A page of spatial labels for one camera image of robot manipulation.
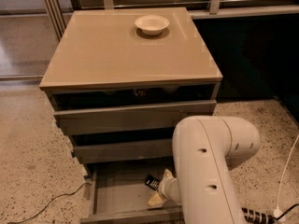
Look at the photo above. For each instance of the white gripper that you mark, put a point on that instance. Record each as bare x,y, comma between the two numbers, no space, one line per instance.
163,187

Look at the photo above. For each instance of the black rxbar chocolate bar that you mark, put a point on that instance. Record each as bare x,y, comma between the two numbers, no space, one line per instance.
152,182

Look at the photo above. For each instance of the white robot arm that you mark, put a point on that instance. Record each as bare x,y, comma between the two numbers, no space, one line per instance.
204,149

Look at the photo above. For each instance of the bottom grey drawer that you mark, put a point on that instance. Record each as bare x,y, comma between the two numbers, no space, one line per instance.
119,194

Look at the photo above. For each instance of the grey drawer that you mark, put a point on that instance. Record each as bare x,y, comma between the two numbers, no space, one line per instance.
124,151
130,118
119,194

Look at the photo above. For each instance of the top grey drawer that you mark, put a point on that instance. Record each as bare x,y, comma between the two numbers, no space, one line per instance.
130,118

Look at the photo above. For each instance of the middle grey drawer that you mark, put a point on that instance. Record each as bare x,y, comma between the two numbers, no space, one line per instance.
124,151

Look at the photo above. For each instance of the grey drawer cabinet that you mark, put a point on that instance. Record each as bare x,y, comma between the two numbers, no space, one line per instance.
103,60

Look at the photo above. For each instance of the black power strip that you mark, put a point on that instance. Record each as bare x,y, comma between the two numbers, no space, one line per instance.
255,217

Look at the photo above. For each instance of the white bowl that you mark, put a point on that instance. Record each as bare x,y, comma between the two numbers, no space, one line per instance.
151,24

